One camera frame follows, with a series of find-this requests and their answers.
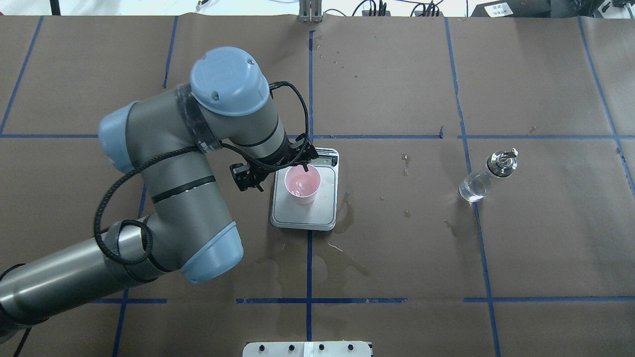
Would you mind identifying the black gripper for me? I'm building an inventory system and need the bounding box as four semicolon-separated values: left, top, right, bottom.
231;140;318;192

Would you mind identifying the pink plastic cup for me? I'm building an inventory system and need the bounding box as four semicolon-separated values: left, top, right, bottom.
284;165;321;205

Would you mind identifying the clear glass sauce bottle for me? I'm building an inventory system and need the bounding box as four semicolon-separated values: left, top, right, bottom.
458;148;519;203

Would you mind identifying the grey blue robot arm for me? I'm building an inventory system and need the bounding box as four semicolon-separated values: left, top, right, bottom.
1;47;318;343

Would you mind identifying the silver digital kitchen scale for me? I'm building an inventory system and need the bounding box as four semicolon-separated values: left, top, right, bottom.
270;148;340;231

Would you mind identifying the black device with label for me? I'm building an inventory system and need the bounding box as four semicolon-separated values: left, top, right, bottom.
469;0;551;18

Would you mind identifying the aluminium frame post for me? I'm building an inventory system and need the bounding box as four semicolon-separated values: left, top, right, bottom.
298;0;323;23

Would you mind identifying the white column base plate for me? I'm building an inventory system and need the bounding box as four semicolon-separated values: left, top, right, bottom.
242;341;374;357

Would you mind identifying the black camera cable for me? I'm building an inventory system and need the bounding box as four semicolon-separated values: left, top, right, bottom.
93;81;311;264

